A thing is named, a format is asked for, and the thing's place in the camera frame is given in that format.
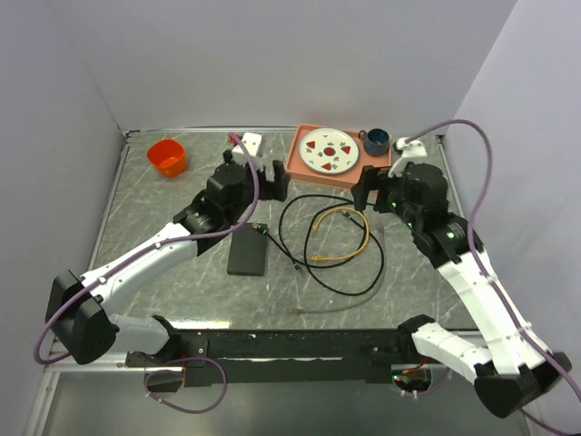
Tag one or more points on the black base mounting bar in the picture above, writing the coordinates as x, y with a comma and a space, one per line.
253, 356

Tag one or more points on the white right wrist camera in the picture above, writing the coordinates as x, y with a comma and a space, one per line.
410, 152

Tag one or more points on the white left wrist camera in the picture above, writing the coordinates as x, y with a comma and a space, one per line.
251, 141

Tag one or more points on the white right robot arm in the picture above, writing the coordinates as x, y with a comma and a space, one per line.
513, 367

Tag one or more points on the orange plastic cup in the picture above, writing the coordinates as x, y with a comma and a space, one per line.
168, 157

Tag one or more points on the black network switch box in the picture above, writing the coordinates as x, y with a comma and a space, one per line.
247, 255

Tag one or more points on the white strawberry pattern plate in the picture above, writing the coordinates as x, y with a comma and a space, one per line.
328, 151

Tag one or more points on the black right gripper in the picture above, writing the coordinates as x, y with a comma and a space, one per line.
369, 179

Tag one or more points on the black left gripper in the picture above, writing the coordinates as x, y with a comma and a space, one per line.
278, 188

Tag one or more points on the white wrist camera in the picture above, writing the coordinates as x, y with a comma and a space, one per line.
251, 141
410, 152

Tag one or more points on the dark blue mug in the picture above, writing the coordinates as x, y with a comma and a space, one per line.
376, 142

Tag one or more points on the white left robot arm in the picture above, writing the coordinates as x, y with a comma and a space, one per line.
83, 310

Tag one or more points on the salmon pink tray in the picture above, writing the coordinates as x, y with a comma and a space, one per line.
299, 172

